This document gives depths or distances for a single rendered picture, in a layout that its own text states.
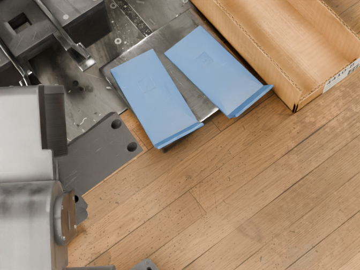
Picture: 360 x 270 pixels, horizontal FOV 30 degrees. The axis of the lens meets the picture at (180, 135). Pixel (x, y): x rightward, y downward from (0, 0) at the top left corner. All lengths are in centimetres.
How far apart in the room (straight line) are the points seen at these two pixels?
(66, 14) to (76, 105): 13
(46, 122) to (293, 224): 47
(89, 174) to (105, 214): 33
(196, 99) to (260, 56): 11
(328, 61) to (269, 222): 26
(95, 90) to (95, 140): 40
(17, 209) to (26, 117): 8
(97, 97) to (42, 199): 54
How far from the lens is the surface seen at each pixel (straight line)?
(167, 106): 95
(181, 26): 101
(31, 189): 48
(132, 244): 91
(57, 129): 54
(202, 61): 98
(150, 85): 96
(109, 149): 60
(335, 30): 99
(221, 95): 95
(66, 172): 60
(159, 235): 91
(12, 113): 52
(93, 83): 100
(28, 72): 93
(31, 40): 96
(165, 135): 93
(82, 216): 66
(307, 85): 99
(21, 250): 47
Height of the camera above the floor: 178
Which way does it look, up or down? 67 degrees down
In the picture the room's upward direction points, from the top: 7 degrees counter-clockwise
